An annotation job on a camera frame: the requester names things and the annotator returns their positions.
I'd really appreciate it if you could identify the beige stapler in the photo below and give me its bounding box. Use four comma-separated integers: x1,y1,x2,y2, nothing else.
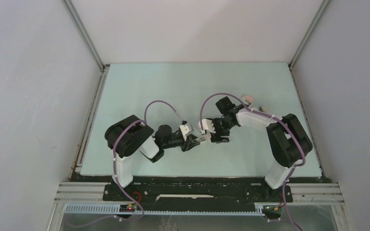
259,107,268,113

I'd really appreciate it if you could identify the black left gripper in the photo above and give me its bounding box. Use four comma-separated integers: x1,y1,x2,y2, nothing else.
162,133,200,152

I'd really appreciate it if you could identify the white staple tray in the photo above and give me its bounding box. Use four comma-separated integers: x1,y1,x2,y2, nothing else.
193,136,206,143

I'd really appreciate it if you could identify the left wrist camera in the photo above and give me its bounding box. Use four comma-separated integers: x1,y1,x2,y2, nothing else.
179,123,194,140

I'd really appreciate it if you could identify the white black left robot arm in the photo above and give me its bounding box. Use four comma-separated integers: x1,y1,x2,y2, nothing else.
105,115,201,201

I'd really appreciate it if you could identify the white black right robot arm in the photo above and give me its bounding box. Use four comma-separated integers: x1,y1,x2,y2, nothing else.
198,96,313,201

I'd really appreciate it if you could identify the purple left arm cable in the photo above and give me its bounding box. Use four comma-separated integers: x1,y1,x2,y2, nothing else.
112,100,185,224

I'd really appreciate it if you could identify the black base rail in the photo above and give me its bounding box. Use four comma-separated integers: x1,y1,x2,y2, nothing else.
103,176,293,212

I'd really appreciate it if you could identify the small white staple box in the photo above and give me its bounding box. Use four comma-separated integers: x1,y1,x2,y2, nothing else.
198,133,211,143

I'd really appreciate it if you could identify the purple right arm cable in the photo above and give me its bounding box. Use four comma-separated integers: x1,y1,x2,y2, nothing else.
199,92,307,231

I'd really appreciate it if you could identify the aluminium frame rail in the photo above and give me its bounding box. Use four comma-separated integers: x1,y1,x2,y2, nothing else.
54,182,344,216

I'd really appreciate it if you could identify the pink stapler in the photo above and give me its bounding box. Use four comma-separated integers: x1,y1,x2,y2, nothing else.
241,94,254,105

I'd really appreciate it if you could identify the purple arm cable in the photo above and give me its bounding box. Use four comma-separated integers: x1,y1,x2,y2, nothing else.
112,100,185,224
199,92,307,231

